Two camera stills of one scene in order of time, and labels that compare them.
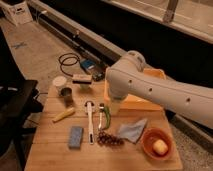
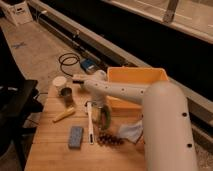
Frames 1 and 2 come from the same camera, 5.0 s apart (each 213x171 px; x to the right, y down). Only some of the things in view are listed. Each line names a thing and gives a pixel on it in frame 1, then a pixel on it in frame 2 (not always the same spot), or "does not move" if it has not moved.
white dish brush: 90,104 does not move
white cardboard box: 18,14 does not move
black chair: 19,98 does not move
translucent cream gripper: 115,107 → 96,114
